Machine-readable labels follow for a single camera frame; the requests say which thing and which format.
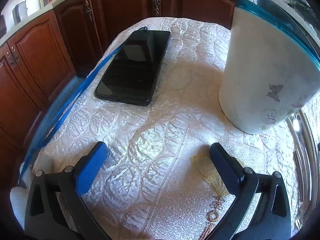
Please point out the metal utensils at table edge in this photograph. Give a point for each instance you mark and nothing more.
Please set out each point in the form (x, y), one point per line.
(306, 140)

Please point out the white quilted tablecloth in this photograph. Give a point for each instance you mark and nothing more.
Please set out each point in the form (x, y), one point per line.
(162, 130)

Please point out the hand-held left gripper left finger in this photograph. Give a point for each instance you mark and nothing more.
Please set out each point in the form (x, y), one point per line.
(90, 170)

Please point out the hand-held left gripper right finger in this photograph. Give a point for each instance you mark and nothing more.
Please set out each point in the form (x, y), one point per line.
(225, 166)

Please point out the black smartphone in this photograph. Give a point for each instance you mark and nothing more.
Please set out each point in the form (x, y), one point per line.
(132, 67)

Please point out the speckled stone countertop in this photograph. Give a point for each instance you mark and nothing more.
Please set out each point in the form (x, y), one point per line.
(30, 22)

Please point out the white utensil holder blue rim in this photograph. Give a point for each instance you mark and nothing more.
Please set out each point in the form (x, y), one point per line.
(257, 67)

